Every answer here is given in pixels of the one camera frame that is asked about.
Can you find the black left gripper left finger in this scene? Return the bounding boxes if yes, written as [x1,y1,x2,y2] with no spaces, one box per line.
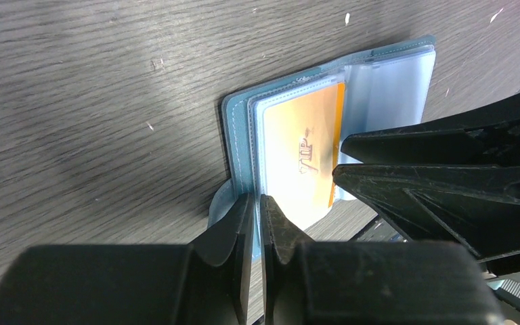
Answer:
[0,194,255,324]

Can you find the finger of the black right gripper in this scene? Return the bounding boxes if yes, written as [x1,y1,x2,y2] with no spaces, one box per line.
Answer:
[341,93,520,167]
[333,164,520,261]

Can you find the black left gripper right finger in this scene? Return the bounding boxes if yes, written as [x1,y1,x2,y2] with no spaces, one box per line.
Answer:
[259,196,504,324]

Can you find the blue card holder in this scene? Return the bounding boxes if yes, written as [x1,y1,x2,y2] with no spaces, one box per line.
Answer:
[207,35,437,261]

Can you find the orange VIP credit card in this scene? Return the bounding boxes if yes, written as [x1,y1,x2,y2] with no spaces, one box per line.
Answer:
[257,81,345,230]

